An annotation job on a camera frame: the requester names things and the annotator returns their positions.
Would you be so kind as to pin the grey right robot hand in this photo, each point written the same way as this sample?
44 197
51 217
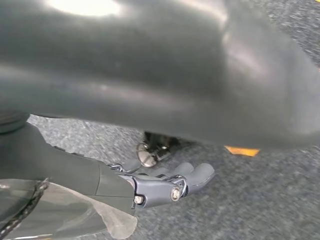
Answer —
149 66

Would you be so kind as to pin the clear plastic film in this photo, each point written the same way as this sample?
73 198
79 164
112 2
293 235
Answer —
75 215

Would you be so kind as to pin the dark robot foot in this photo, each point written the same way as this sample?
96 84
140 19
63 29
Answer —
147 155

